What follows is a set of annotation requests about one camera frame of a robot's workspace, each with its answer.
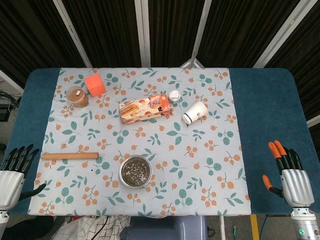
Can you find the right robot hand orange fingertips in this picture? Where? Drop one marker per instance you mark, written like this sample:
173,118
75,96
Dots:
297,186

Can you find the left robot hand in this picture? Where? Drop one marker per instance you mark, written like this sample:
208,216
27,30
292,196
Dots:
11,185

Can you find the wooden stick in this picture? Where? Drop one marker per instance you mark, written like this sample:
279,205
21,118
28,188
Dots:
70,156

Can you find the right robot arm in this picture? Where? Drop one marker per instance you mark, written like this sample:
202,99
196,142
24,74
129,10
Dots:
306,225

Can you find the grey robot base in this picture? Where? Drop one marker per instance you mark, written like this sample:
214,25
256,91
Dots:
165,228

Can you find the metal bowl with contents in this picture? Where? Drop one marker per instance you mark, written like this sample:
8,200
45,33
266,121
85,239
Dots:
135,172

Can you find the black floor equipment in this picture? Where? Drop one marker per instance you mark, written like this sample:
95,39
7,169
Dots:
5,110

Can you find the blue table cover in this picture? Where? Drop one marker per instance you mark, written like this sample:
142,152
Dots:
270,112

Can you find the checkered white cloth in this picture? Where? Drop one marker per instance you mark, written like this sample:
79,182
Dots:
87,228

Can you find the floral tablecloth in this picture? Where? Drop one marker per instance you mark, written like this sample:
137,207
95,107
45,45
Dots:
200,150

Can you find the clear jar brown contents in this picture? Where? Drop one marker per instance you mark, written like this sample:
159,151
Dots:
77,97

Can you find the white paper cup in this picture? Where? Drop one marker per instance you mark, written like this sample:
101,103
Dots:
196,112

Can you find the orange cube box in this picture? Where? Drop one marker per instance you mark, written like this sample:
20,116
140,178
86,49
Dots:
96,86

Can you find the small metal tin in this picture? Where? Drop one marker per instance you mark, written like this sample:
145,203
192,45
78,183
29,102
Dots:
174,97

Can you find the orange biscuit box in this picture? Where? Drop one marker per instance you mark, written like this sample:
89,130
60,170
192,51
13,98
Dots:
145,108

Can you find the grey tripod stand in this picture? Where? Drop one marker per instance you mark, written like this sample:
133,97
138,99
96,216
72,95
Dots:
193,62

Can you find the white partition post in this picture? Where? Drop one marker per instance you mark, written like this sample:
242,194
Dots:
203,25
72,32
280,32
143,32

